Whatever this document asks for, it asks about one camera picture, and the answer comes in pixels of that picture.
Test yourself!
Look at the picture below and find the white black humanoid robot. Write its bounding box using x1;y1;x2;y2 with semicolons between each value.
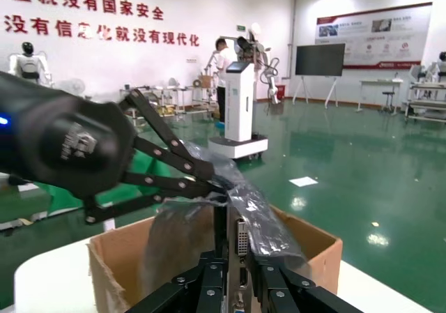
7;42;54;86
417;51;446;84

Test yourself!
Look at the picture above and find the white mobile kiosk robot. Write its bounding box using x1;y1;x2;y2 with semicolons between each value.
208;22;280;160

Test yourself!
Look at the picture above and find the small white desk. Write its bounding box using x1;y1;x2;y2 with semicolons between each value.
355;78;405;114

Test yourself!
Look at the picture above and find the info board with grey icons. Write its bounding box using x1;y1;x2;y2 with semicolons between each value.
315;1;433;70

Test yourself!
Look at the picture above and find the open brown cardboard box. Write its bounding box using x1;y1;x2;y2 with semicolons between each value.
86;204;344;313

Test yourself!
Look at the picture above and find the person in white shirt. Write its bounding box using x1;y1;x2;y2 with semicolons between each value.
212;37;231;124

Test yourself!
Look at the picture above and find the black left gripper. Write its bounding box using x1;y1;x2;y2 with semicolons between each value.
0;70;137;202

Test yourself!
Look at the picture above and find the black display on white stand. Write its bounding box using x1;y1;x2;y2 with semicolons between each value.
291;43;346;109

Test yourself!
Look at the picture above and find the grey translucent antistatic bag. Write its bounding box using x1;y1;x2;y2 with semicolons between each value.
139;140;309;295

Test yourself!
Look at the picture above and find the cluttered grey workbench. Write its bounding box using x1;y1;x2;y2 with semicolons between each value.
119;75;221;119

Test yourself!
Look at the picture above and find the graphics card with silver bracket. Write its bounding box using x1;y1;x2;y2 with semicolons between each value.
212;201;254;313

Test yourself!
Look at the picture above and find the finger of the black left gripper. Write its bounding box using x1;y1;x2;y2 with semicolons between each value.
84;171;231;226
120;89;216;184

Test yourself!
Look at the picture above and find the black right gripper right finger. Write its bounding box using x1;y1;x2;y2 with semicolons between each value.
249;255;365;313

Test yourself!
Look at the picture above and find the white desk fan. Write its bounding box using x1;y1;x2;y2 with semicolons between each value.
68;78;86;98

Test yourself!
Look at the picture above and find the white tube workbench rack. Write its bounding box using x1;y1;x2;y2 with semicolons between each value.
403;82;446;124

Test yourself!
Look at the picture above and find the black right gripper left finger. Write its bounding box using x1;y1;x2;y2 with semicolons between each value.
127;250;230;313

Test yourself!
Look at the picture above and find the black round stool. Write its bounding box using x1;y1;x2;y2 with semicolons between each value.
382;91;399;116

